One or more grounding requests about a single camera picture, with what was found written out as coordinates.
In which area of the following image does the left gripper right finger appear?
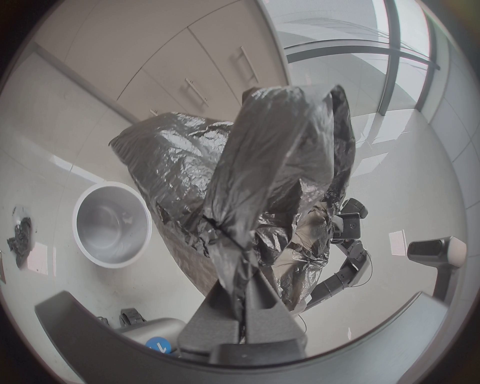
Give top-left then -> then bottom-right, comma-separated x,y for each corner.
244,259 -> 308,349

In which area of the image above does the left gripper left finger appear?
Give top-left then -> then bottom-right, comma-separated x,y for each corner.
179,279 -> 244,353

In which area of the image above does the black plastic bag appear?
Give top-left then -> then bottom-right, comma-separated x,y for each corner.
109,84 -> 357,323

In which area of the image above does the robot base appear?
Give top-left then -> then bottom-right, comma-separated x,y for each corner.
99,307 -> 188,355

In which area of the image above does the white trash bin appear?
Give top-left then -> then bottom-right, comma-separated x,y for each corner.
72,181 -> 152,268

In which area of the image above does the crumpled black plastic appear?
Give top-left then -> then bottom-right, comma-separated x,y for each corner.
7,217 -> 34,268

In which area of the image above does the beige cabinet with drawers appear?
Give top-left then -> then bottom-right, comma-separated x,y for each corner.
34,0 -> 293,124

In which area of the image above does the window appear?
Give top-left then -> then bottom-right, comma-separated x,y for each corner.
259,0 -> 456,121

